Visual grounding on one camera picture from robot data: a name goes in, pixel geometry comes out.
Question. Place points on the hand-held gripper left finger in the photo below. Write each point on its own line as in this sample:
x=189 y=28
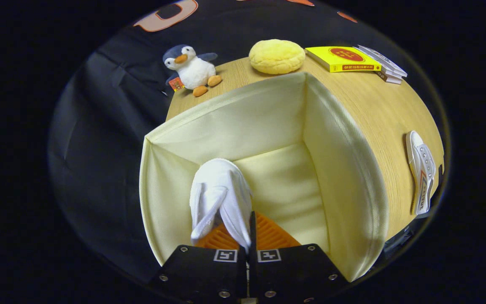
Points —
x=201 y=270

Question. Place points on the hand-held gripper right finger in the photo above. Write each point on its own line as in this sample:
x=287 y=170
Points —
x=252 y=232

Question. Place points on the white canvas shoe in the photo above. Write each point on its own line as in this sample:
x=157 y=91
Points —
x=421 y=169
x=226 y=185

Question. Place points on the cream fabric storage box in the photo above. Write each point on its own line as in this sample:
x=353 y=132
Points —
x=247 y=122

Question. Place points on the penguin plush toy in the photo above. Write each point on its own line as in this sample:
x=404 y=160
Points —
x=192 y=69

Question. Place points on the yellow round plush cushion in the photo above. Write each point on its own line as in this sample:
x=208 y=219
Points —
x=276 y=56

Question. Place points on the yellow book with red circle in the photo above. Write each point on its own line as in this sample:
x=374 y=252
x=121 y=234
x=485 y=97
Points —
x=344 y=58

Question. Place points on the white illustrated book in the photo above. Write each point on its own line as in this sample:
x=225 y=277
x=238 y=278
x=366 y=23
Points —
x=384 y=61

